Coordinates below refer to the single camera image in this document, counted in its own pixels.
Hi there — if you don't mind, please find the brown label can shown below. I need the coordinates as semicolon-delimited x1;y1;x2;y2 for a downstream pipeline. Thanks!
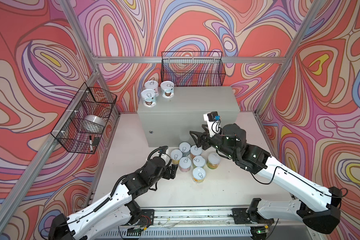
141;89;157;108
160;81;175;99

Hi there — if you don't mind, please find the yellow green label can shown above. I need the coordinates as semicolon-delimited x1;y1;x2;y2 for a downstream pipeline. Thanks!
207;153;221;170

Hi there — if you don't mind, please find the black wire basket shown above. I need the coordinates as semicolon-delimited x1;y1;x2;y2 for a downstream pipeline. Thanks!
161;50;226;87
51;83;117;154

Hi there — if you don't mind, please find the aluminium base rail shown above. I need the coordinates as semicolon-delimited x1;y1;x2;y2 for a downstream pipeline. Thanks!
92;205;274;240

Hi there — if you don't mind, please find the black wire basket back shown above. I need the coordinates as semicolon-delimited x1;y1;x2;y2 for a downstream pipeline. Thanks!
161;50;226;87

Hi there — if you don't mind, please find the black wire basket left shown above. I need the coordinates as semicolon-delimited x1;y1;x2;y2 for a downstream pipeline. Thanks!
51;83;117;154

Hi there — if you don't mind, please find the pink label can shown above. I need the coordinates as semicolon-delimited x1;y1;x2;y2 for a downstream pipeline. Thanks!
144;80;159;97
179;157;192;172

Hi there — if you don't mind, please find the yellow label can front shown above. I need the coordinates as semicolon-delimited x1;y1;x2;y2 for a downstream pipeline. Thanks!
192;167;206;183

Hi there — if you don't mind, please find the grey metal cabinet box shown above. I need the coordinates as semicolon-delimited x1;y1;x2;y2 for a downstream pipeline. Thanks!
137;87;240;147

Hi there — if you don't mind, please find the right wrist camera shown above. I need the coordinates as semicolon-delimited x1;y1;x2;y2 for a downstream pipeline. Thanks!
203;111;222;138

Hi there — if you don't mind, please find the black marker pen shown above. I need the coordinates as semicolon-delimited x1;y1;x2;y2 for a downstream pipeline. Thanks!
89;136;94;153

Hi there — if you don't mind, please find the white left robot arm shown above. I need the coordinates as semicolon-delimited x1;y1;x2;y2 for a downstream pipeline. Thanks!
48;157;178;240

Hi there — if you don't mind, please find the orange label can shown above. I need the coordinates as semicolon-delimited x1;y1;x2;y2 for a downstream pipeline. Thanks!
190;145;203;159

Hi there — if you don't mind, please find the blue label can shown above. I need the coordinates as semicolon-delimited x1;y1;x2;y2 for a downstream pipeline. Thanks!
179;142;191;157

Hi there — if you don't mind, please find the silver tape roll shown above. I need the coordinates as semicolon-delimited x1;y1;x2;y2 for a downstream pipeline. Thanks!
85;115;106;127

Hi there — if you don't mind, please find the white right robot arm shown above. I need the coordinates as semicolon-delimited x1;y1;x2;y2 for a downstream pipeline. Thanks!
190;124;345;235

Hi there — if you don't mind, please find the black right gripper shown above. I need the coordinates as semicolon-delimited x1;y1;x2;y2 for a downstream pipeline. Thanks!
189;123;238;159

